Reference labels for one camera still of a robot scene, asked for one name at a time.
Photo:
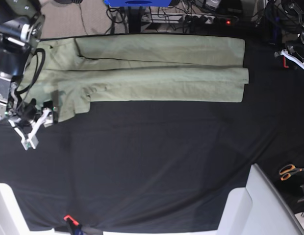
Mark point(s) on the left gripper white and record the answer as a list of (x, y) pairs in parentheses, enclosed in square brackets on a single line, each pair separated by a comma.
[(292, 56)]

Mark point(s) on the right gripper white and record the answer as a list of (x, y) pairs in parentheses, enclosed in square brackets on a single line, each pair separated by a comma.
[(27, 122)]

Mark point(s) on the light green T-shirt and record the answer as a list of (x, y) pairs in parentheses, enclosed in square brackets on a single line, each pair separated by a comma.
[(143, 67)]

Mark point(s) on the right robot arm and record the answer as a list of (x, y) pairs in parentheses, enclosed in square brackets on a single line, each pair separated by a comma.
[(21, 62)]

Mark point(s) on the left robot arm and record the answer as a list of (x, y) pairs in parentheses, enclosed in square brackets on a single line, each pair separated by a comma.
[(288, 17)]

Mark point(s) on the red black clamp right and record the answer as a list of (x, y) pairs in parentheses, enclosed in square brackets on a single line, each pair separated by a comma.
[(285, 64)]

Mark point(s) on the red black clamp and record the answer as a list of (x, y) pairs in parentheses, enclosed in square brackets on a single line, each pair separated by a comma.
[(285, 64), (73, 226)]

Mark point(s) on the black table cloth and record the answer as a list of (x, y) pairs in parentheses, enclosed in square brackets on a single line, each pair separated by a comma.
[(161, 166)]

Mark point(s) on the white power strip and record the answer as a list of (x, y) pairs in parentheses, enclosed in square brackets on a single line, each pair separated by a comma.
[(179, 18)]

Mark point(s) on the white bin left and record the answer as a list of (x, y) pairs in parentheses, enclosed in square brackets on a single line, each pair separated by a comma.
[(12, 221)]

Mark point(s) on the white bin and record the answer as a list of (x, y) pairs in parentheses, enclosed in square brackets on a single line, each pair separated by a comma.
[(258, 209), (12, 221)]

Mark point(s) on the red black clamp bottom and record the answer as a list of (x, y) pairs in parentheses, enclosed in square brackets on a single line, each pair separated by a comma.
[(73, 226)]

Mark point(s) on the blue box on stand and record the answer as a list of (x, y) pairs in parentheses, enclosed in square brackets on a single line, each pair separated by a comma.
[(138, 3)]

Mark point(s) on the black stand pole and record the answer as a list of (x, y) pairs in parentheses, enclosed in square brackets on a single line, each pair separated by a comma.
[(134, 16)]

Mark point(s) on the white bin right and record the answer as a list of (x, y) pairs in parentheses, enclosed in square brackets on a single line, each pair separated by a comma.
[(258, 209)]

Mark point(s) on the blue clamp on frame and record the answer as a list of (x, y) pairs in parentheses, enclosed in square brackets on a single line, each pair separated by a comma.
[(274, 33)]

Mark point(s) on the orange handled scissors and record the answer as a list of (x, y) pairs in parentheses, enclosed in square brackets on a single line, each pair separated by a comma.
[(288, 171)]

